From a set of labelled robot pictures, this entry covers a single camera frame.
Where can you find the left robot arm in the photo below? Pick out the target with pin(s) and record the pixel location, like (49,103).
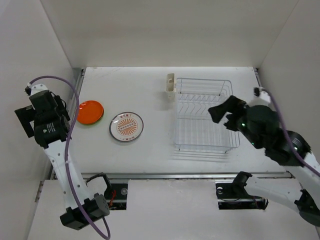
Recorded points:
(82,206)

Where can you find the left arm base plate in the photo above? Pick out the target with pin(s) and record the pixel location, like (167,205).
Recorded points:
(117,197)

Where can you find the white wire dish rack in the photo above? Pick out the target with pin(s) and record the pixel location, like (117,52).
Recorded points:
(194,129)

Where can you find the beige cutlery holder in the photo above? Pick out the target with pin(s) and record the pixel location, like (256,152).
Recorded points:
(170,86)

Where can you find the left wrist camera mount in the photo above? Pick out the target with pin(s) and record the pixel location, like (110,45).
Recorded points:
(34,89)

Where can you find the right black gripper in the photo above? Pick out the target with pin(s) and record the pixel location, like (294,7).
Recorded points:
(233,104)

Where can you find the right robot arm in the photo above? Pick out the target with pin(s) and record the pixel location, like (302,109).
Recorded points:
(261,126)

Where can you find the white plate red pattern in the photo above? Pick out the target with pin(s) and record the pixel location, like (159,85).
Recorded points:
(126,127)

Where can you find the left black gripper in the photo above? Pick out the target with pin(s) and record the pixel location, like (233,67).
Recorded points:
(29,113)

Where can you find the orange plate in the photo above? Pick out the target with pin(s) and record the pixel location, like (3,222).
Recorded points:
(90,112)

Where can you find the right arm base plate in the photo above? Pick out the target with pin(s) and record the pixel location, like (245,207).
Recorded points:
(230,199)

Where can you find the lime green plate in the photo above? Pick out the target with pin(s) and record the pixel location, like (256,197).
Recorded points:
(101,118)

